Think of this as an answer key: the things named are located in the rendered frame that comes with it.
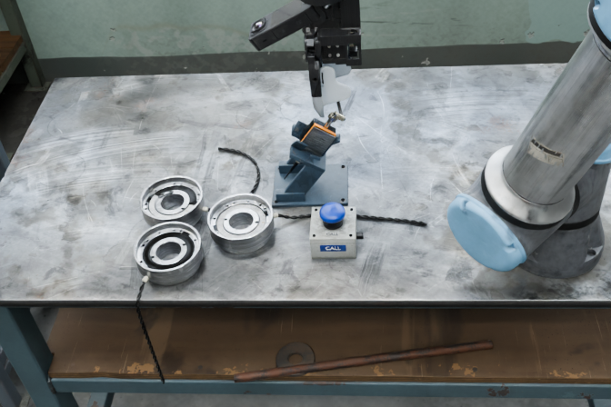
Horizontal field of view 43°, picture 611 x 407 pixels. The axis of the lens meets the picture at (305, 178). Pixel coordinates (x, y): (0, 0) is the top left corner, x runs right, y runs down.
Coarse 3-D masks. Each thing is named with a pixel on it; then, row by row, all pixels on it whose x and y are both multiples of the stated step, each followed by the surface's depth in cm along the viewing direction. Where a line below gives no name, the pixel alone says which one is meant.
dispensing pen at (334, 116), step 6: (330, 114) 122; (336, 114) 121; (342, 114) 122; (312, 120) 124; (318, 120) 124; (330, 120) 122; (336, 120) 122; (342, 120) 122; (324, 126) 123; (330, 126) 125; (306, 132) 124; (300, 138) 126; (294, 168) 130
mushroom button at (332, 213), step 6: (324, 204) 118; (330, 204) 118; (336, 204) 118; (324, 210) 117; (330, 210) 117; (336, 210) 117; (342, 210) 117; (324, 216) 117; (330, 216) 116; (336, 216) 116; (342, 216) 117; (330, 222) 116; (336, 222) 116
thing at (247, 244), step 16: (224, 208) 126; (240, 208) 125; (208, 224) 122; (224, 224) 123; (240, 224) 127; (256, 224) 122; (272, 224) 122; (224, 240) 120; (240, 240) 119; (256, 240) 120
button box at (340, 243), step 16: (320, 208) 122; (352, 208) 121; (320, 224) 119; (336, 224) 118; (352, 224) 119; (320, 240) 117; (336, 240) 117; (352, 240) 117; (320, 256) 120; (336, 256) 119; (352, 256) 119
